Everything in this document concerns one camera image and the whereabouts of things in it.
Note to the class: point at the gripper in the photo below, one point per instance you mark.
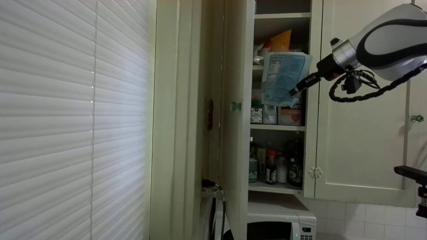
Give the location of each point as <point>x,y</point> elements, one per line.
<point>328,67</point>

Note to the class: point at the blue and white packet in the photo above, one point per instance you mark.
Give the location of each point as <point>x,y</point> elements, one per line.
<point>283,75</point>

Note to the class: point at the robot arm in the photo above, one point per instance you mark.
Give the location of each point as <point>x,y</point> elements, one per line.
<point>390,43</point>

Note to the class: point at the orange packet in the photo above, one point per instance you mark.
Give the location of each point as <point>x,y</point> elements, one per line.
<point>282,41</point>

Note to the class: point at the white food packet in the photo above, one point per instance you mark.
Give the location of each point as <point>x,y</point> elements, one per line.
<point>270,116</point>

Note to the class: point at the oats box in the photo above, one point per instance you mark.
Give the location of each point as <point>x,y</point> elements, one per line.
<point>291,116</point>

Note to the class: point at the closed cream cabinet door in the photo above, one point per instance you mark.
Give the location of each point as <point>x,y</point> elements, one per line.
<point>360,143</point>

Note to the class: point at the green lid box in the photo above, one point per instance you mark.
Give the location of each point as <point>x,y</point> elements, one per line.
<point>256,113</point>

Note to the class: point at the green glass door knob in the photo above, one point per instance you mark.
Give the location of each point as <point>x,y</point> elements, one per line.
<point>417,118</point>
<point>235,106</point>

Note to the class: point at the white flower door knob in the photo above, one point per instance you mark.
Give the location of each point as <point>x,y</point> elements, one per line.
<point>315,172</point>

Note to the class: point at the dark glass bottle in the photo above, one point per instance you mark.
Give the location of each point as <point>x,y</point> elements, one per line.
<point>295,170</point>

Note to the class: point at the white bottle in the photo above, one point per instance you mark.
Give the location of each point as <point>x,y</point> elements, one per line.
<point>282,171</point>

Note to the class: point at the red cap sauce bottle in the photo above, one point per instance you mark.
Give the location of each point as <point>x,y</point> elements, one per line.
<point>271,170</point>

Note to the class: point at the open cream cabinet door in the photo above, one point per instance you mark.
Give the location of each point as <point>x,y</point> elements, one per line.
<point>237,150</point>

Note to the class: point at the white microwave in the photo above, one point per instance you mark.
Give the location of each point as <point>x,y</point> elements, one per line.
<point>283,216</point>

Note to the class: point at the microwave door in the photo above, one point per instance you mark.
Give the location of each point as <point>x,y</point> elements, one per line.
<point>268,231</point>

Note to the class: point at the white window blinds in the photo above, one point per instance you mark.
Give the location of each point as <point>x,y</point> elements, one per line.
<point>66,120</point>

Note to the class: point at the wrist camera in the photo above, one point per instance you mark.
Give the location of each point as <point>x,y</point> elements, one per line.
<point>352,84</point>

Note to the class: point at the cream wall cabinet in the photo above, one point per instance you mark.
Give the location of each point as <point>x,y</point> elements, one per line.
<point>360,143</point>

